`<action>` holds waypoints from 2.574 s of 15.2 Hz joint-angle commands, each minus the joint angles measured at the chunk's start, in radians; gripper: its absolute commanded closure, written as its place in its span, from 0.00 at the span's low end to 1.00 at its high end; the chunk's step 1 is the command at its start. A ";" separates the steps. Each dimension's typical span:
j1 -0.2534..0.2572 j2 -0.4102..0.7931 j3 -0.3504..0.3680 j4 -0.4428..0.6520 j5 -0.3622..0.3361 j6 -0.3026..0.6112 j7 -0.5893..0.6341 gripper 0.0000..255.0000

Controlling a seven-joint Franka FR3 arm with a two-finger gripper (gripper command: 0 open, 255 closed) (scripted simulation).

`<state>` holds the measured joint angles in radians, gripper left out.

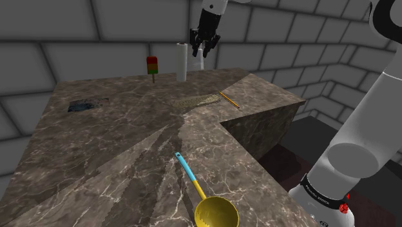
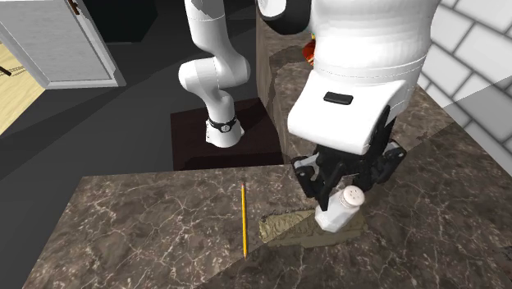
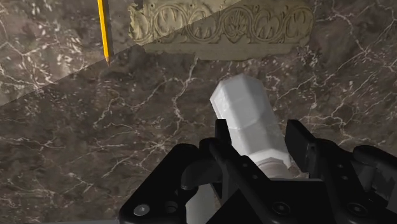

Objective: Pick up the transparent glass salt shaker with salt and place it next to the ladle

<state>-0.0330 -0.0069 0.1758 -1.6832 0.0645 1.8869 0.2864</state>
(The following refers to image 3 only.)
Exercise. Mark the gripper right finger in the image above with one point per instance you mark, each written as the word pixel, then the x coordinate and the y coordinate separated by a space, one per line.
pixel 341 173

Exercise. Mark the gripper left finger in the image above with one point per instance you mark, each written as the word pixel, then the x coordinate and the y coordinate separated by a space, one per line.
pixel 173 183

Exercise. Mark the white faceted bottle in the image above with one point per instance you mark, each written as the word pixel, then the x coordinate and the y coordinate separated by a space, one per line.
pixel 248 121

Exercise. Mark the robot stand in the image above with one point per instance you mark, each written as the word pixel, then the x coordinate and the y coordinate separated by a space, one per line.
pixel 223 28

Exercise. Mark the yellow pencil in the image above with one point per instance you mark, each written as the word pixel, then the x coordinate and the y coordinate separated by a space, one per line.
pixel 104 29

